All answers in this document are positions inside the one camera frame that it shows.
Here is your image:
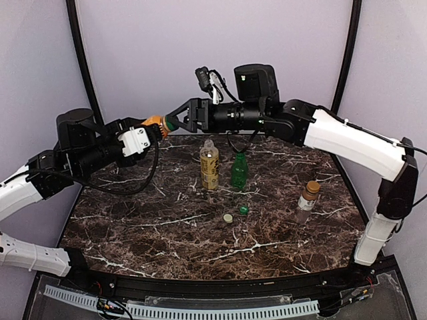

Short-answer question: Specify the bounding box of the black front rail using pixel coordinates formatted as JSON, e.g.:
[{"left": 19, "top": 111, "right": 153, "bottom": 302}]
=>
[{"left": 69, "top": 268, "right": 375, "bottom": 300}]

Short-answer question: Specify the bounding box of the green plastic bottle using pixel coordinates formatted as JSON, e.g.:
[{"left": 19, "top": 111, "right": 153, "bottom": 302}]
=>
[{"left": 231, "top": 153, "right": 248, "bottom": 190}]

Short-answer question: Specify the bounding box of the pale green bottle cap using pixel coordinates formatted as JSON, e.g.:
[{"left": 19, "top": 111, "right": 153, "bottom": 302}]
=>
[{"left": 223, "top": 214, "right": 233, "bottom": 223}]

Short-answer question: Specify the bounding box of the white slotted cable duct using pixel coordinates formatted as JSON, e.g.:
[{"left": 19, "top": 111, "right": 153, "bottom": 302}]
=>
[{"left": 43, "top": 285, "right": 320, "bottom": 319}]

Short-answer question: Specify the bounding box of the orange juice bottle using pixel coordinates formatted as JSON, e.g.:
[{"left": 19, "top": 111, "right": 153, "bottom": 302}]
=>
[{"left": 141, "top": 115, "right": 170, "bottom": 138}]

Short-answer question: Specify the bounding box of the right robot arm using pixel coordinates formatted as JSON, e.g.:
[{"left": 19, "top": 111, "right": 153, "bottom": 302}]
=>
[{"left": 165, "top": 64, "right": 418, "bottom": 266}]

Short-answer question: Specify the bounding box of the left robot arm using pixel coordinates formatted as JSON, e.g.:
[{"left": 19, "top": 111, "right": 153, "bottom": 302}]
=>
[{"left": 1, "top": 108, "right": 170, "bottom": 277}]

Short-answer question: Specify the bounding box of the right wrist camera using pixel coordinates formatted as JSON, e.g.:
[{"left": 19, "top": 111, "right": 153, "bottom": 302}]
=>
[{"left": 195, "top": 67, "right": 225, "bottom": 105}]

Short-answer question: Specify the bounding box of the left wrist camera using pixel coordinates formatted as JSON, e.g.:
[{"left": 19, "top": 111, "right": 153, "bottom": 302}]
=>
[{"left": 117, "top": 127, "right": 151, "bottom": 157}]

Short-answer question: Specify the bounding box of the right black frame post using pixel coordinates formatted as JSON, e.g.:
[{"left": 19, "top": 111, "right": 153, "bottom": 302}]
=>
[{"left": 331, "top": 0, "right": 362, "bottom": 115}]

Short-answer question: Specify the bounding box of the black frame post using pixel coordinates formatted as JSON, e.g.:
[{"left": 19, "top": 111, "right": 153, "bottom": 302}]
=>
[
  {"left": 65, "top": 0, "right": 104, "bottom": 125},
  {"left": 331, "top": 0, "right": 362, "bottom": 115}
]

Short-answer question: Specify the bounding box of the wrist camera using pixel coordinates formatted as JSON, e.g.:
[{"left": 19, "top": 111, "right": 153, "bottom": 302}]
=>
[
  {"left": 117, "top": 127, "right": 151, "bottom": 157},
  {"left": 195, "top": 67, "right": 225, "bottom": 105}
]

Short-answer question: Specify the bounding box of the dark green juice cap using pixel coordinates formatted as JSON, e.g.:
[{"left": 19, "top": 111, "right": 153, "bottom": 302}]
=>
[{"left": 163, "top": 117, "right": 176, "bottom": 133}]

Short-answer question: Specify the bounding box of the left black frame post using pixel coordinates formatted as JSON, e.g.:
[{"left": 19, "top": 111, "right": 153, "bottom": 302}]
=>
[{"left": 65, "top": 0, "right": 104, "bottom": 125}]

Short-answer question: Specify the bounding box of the brown coffee bottle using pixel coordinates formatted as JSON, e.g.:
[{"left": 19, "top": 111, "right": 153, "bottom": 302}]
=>
[{"left": 296, "top": 181, "right": 320, "bottom": 224}]

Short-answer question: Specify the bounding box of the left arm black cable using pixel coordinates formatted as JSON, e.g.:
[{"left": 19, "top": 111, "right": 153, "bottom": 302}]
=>
[{"left": 26, "top": 139, "right": 160, "bottom": 196}]

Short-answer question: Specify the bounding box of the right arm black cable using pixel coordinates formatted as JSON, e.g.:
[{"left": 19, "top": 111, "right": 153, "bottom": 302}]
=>
[{"left": 393, "top": 139, "right": 427, "bottom": 234}]

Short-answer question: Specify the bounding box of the yellow tea bottle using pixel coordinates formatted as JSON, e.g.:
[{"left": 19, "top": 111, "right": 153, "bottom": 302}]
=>
[{"left": 199, "top": 139, "right": 220, "bottom": 190}]

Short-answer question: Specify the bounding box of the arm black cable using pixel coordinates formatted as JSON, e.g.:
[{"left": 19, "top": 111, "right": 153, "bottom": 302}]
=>
[
  {"left": 393, "top": 139, "right": 427, "bottom": 234},
  {"left": 26, "top": 139, "right": 160, "bottom": 196}
]

